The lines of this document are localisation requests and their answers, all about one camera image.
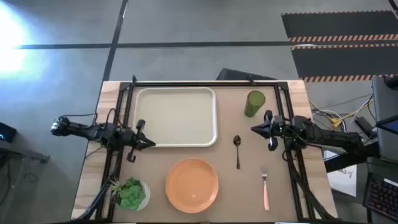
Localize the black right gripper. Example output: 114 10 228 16
251 110 295 152

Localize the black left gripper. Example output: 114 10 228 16
118 119 156 163

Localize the green faceted cup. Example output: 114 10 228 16
244 90 267 118

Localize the dark metal spoon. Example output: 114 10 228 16
233 134 243 170

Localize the beige plastic tray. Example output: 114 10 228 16
132 86 218 148

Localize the orange plate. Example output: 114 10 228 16
165 157 220 214

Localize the fork with pink handle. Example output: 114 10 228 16
261 169 271 212

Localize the green plant in white pot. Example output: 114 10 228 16
110 177 152 212

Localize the black flat case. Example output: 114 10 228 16
216 68 277 81

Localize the black desk beam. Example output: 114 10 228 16
323 149 380 174

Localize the white paper sheet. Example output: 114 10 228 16
323 151 358 197

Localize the black power adapter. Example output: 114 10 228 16
354 116 376 140

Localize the black mat with striped edge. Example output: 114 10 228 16
290 43 398 83
281 11 398 43

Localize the grey computer case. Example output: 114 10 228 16
371 76 398 162

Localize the small blue screen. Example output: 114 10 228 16
376 116 398 136

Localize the grey side table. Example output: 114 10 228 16
0 139 51 224

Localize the black keyboard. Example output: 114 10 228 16
362 174 398 222

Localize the black device with blue light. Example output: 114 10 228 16
0 122 17 143

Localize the white cable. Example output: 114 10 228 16
309 99 346 133

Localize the yellow cable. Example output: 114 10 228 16
331 99 374 128

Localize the black cable bundle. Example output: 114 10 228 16
281 146 336 222
74 146 125 222

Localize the black metal table frame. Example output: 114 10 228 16
95 74 336 222

